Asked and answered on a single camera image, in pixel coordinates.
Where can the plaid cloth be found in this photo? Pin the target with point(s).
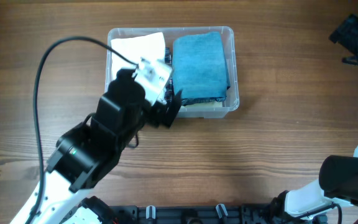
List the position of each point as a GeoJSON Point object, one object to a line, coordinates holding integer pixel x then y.
{"type": "Point", "coordinates": [168, 93]}

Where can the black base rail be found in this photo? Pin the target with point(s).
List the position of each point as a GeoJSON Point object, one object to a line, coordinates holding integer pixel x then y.
{"type": "Point", "coordinates": [218, 214]}

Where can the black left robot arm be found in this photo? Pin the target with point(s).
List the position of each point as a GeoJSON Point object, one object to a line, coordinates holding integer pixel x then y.
{"type": "Point", "coordinates": [88, 152]}

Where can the clear plastic storage bin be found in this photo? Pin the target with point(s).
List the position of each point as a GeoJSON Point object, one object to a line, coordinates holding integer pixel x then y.
{"type": "Point", "coordinates": [232, 101]}

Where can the white cloth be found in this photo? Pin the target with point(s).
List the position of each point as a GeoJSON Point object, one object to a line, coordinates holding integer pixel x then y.
{"type": "Point", "coordinates": [133, 48]}

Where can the blue cloth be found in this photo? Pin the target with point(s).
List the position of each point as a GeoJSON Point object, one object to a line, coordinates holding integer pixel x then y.
{"type": "Point", "coordinates": [200, 69]}

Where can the cream cloth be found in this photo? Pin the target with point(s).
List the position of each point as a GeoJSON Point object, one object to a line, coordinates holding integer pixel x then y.
{"type": "Point", "coordinates": [212, 104]}

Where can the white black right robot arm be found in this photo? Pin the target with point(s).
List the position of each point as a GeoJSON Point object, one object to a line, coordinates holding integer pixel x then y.
{"type": "Point", "coordinates": [337, 184]}

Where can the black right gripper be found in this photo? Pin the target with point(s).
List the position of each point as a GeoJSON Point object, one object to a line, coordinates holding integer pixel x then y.
{"type": "Point", "coordinates": [349, 30]}

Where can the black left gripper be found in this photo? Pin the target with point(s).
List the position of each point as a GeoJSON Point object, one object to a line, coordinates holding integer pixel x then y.
{"type": "Point", "coordinates": [161, 112]}

